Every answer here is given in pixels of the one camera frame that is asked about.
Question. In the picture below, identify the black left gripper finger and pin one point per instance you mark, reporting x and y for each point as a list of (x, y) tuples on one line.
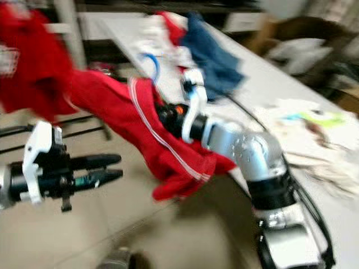
[(98, 179), (98, 161)]

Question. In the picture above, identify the red garment with white stripes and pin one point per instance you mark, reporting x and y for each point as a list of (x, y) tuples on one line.
[(118, 117)]

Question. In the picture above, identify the blue denim garment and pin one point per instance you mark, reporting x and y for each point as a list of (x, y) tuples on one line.
[(210, 56)]

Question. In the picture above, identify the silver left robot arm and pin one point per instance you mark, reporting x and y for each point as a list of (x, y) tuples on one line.
[(14, 185)]

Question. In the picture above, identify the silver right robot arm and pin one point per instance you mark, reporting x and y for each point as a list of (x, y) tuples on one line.
[(258, 151)]

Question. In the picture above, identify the grey robot foot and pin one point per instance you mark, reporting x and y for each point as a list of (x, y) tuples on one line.
[(120, 259)]

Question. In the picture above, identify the red crumpled garment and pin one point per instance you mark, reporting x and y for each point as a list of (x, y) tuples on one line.
[(171, 28)]

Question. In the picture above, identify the red shirt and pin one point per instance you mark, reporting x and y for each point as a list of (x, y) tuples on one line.
[(28, 73)]

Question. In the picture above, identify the white crumpled garment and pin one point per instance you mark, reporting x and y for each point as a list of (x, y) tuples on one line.
[(303, 129)]

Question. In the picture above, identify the white pillow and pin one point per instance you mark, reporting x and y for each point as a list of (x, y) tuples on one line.
[(297, 53)]

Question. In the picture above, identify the brown chair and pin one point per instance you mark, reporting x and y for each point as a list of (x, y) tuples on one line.
[(331, 28)]

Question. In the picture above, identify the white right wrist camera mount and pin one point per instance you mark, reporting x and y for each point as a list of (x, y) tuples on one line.
[(193, 120)]

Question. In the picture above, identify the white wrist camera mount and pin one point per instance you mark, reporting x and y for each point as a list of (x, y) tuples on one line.
[(36, 145), (193, 120)]

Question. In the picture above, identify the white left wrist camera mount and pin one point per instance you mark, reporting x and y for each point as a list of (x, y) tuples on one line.
[(36, 145)]

